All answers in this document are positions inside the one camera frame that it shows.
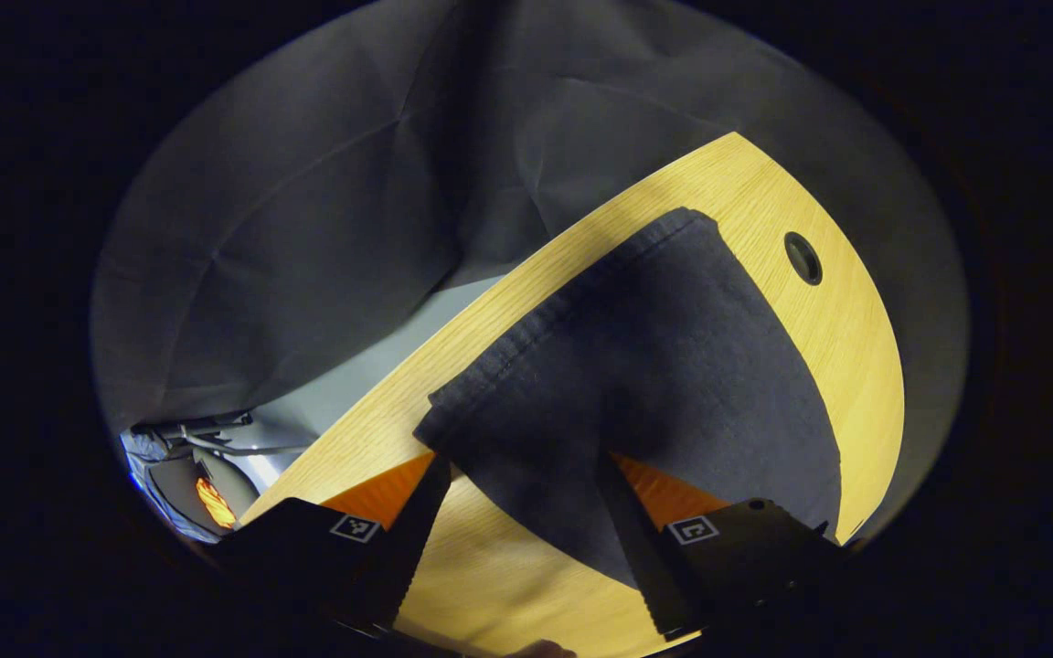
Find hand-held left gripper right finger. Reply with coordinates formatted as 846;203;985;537
595;452;847;641

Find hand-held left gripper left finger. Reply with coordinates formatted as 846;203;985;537
216;452;452;636

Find dark denim jeans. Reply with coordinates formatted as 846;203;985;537
412;207;843;590

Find orange object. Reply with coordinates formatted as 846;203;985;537
195;475;238;531

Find grey metal frame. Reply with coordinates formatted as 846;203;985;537
129;409;313;458

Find black table cable grommet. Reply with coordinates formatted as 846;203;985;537
782;230;824;287

